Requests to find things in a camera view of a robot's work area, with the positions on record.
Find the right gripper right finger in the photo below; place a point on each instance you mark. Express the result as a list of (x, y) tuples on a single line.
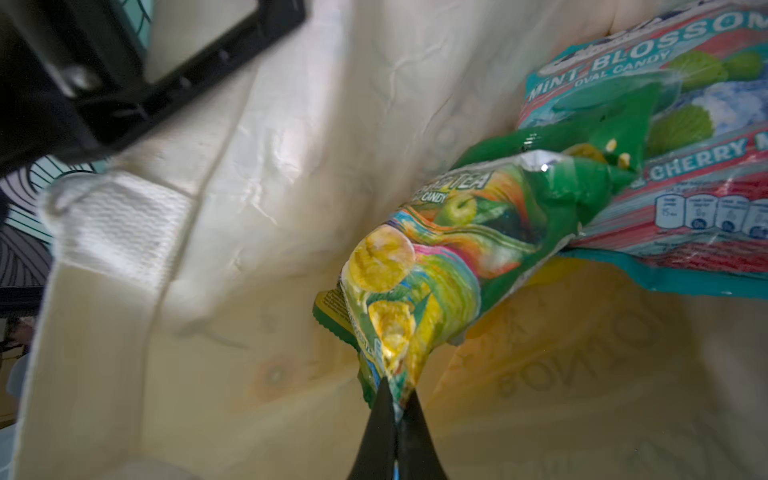
[(417, 458)]

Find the floral canvas tote bag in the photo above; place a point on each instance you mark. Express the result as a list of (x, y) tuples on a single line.
[(177, 340)]

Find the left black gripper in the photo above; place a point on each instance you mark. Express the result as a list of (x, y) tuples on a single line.
[(75, 80)]

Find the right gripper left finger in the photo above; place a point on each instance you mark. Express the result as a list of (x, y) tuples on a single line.
[(376, 457)]

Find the green-yellow candy bag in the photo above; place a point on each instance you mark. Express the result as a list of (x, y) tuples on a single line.
[(470, 237)]

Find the blue-red candy bag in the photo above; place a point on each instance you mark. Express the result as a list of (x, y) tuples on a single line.
[(695, 221)]

